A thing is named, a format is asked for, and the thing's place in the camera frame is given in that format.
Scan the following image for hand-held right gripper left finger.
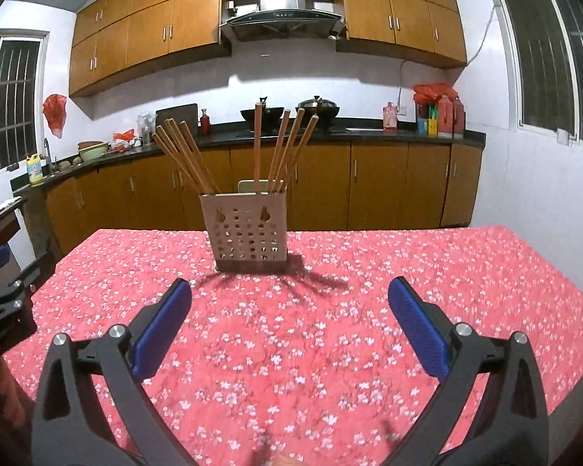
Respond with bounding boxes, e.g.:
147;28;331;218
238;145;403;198
29;278;195;466

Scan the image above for wooden base cabinets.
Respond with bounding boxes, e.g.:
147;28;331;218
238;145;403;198
45;140;483;254

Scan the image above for black wok with lid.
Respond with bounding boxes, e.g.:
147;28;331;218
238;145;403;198
295;96;342;122

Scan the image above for pink plastic bottle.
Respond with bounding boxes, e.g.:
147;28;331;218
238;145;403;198
382;100;400;132

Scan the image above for dark side desk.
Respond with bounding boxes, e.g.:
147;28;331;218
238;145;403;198
0;196;30;259

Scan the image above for red plastic bag on wall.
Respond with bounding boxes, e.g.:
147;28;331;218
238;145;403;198
42;93;69;139

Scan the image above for kitchen faucet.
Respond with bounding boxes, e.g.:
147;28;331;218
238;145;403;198
42;138;58;176

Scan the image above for clear plastic bag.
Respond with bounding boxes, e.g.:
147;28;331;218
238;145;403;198
136;111;157;146

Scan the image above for wall cable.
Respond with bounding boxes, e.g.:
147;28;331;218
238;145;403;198
398;4;498;106

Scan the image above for beige perforated chopstick holder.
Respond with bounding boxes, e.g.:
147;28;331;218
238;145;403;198
199;191;290;273

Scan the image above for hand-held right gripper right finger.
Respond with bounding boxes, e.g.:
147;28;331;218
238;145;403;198
388;276;551;466

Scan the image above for yellow detergent bottle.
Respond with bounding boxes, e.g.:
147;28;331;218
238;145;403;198
27;151;46;184

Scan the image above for black kitchen countertop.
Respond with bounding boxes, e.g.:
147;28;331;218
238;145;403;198
10;120;487;193

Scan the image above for dark cutting board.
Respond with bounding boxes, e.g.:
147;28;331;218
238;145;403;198
155;103;199;133

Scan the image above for stacked bowls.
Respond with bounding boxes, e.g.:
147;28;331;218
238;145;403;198
77;140;110;162

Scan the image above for red floral tablecloth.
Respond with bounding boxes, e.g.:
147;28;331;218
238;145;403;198
2;226;583;466

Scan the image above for wooden wall cabinets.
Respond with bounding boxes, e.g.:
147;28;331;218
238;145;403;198
68;0;468;98

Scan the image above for barred window with white frame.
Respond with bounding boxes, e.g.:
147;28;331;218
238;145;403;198
488;0;583;149
0;33;50;181

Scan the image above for red plastic bag over bottles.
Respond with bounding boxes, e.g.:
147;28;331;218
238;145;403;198
412;82;460;106

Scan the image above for pale chair back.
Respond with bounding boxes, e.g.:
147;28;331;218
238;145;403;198
236;179;288;195

